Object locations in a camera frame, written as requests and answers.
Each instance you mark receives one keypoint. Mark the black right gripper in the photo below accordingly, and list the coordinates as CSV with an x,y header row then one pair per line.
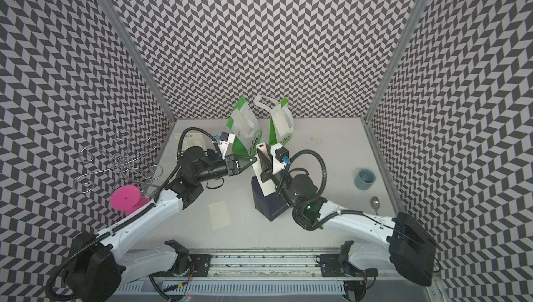
x,y
266,175

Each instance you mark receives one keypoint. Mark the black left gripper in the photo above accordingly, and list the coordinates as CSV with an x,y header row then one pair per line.
x,y
236,164

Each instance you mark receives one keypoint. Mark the navy cream Cheerful bag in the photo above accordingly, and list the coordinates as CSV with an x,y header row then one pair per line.
x,y
193,139
270,206

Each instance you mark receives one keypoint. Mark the green white bag front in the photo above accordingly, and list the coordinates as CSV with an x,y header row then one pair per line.
x,y
245,146

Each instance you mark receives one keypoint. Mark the green white bag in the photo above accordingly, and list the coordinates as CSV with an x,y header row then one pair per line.
x,y
268,104
245,146

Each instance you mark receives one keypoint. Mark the small pink stapler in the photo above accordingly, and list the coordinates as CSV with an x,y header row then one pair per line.
x,y
265,158

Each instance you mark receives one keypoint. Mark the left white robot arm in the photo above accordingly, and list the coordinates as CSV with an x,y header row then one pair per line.
x,y
96,268

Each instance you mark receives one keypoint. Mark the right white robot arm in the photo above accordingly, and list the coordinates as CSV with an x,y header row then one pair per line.
x,y
400,242

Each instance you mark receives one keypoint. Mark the grey blue cup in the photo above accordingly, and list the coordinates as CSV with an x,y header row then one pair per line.
x,y
364,179

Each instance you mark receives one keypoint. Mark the metal spoon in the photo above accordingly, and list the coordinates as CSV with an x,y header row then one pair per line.
x,y
375,204

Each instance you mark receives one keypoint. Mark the pink plastic cup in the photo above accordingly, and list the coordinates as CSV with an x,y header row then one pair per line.
x,y
128,199

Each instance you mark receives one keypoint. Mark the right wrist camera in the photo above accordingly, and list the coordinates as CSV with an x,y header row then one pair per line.
x,y
280,158

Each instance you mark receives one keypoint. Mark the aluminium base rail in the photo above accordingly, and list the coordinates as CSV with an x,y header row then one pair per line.
x,y
266,265

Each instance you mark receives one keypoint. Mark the white vented cable duct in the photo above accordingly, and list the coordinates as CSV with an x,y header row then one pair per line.
x,y
259,288

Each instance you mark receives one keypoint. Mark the silver wire stand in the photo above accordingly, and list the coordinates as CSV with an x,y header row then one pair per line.
x,y
123,165

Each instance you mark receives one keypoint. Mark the aluminium corner post left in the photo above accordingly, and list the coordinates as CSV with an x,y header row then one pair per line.
x,y
120,29

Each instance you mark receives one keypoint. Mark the aluminium corner post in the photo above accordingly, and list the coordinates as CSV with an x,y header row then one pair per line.
x,y
402,45
120,29

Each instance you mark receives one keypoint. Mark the aluminium corner post right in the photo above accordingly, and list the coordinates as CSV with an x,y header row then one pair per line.
x,y
402,45

